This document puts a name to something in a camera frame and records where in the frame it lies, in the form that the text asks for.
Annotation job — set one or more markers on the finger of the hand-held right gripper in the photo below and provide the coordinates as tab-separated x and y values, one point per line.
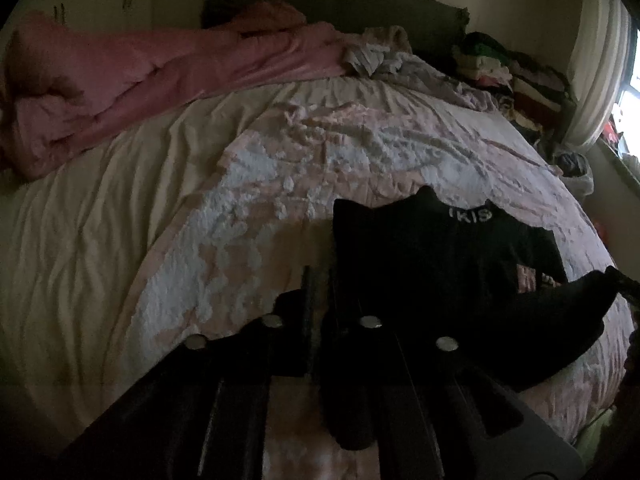
625	285

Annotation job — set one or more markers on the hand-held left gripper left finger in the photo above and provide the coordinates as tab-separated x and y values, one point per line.
307	310

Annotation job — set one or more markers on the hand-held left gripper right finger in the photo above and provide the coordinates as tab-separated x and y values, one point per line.
380	350

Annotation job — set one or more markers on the black long-sleeve shirt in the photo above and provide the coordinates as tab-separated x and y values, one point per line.
440	260

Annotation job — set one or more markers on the plastic bag with clothes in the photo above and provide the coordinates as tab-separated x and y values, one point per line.
575	172

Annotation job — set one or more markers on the pile of folded clothes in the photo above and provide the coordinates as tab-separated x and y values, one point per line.
520	80

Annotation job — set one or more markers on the window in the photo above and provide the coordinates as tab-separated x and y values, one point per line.
630	110

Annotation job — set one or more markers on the bed with pale quilt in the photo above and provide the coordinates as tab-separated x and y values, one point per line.
150	185

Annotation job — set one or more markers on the white curtain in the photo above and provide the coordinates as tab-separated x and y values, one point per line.
597	60

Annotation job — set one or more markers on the crumpled lilac cloth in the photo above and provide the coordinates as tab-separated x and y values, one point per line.
415	70

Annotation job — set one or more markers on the pink duvet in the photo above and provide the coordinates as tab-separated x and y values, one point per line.
150	65

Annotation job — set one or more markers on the dark headboard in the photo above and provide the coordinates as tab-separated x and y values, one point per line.
375	5

